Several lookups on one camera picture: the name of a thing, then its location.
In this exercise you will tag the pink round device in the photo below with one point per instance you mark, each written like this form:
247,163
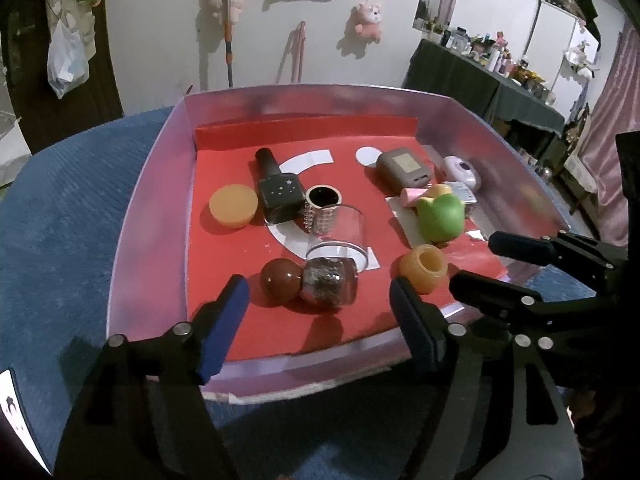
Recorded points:
462,172

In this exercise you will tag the amber round disc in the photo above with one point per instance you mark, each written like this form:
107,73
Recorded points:
232,206

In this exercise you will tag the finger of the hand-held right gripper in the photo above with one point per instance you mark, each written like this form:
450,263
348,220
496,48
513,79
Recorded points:
520,246
485,287

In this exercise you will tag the pink curtain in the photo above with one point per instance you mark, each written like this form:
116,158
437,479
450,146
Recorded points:
610,150

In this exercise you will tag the blue textured table cover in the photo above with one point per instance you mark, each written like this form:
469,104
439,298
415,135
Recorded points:
65,235

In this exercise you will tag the white refrigerator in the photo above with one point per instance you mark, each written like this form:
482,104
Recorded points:
555,45

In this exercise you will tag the white hanging decoration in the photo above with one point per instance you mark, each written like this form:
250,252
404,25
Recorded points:
582,57

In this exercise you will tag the green and yellow toy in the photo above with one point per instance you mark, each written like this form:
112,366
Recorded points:
440,217

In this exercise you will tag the dark glittery bottle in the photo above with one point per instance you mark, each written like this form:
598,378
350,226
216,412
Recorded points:
327,282

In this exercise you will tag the brown ball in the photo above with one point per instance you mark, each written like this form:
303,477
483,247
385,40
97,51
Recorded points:
280,281

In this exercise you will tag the studded metal cylinder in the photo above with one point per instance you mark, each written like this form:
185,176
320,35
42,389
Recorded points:
320,212

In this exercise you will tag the pink wall hanger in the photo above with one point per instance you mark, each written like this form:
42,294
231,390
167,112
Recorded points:
296,50

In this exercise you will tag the pink plush toy with face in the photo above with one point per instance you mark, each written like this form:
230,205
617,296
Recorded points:
367,21

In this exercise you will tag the pink tube with silver end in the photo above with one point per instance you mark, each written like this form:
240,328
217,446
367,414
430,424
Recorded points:
412,196

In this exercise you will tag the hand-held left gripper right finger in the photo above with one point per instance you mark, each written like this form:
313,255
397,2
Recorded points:
412,320

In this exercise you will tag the group of bottles and jars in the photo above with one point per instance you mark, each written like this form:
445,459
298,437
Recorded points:
495,57

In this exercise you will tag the clear plastic cup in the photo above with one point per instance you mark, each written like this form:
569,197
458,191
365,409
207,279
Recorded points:
351,232

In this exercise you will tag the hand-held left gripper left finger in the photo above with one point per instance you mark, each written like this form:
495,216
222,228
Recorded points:
225,330

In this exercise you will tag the black star-print bottle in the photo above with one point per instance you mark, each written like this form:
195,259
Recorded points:
280,195

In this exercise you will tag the grey-brown handheld meter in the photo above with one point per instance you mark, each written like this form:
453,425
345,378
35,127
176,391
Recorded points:
402,167

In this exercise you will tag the black garment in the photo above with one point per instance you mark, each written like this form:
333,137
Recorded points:
575,0

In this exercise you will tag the smartphone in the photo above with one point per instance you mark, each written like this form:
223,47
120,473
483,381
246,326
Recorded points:
15,410

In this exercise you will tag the hanging plastic bag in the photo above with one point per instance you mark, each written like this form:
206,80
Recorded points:
67,65

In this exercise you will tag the pink and red cardboard box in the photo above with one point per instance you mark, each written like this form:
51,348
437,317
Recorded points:
235,260

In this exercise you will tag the dark-cloth side table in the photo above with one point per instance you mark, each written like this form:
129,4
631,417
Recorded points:
465,85

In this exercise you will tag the dark wooden door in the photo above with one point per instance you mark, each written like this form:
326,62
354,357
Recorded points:
35,110

